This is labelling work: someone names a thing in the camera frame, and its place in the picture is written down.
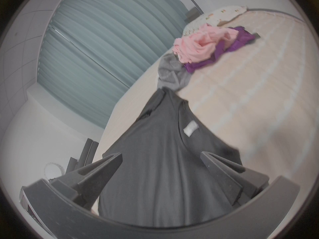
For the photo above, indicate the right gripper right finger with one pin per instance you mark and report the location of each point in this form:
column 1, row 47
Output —
column 234, row 180

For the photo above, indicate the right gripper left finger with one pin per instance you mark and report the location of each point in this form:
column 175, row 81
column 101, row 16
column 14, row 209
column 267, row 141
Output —
column 87, row 178

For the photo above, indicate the black T-shirt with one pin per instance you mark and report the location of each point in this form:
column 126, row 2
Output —
column 162, row 170

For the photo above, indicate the bed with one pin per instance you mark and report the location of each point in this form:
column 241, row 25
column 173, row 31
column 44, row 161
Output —
column 249, row 96

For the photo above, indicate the blue-green curtain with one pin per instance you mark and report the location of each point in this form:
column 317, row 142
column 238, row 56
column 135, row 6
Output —
column 82, row 83
column 119, row 21

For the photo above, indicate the grey garment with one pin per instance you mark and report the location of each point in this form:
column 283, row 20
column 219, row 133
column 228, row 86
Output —
column 172, row 73

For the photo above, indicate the pink garment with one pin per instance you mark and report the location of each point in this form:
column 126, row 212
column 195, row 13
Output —
column 199, row 46

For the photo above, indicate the purple garment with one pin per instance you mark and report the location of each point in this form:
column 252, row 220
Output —
column 236, row 40

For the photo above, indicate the white printed pillow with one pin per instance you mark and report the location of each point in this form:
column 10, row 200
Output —
column 224, row 12

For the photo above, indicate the grey bedside table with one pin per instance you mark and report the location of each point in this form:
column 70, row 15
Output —
column 192, row 13

